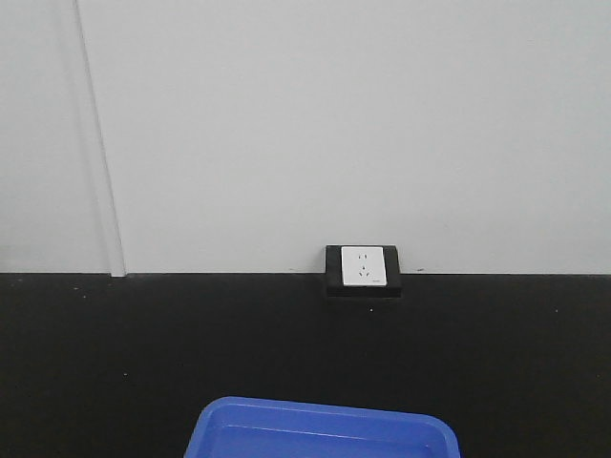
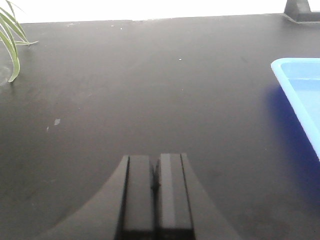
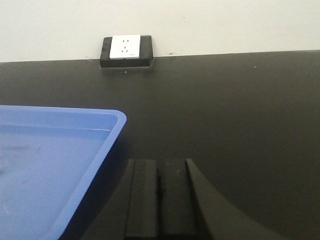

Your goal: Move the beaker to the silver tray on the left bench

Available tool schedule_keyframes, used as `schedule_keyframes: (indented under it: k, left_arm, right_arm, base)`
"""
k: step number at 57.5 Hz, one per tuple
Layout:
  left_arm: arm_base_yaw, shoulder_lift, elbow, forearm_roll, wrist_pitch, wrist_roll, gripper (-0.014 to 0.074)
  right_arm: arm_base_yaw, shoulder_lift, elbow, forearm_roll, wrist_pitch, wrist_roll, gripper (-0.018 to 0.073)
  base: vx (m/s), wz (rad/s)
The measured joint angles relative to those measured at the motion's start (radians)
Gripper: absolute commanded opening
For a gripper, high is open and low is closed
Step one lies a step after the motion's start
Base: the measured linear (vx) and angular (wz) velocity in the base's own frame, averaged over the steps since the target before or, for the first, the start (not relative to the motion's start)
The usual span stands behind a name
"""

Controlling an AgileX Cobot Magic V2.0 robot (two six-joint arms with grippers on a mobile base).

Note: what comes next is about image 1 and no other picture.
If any blue plastic tray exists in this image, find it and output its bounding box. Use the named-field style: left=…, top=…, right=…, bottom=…
left=184, top=397, right=461, bottom=457

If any white socket in black box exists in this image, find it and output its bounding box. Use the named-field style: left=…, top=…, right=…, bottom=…
left=325, top=245, right=402, bottom=299

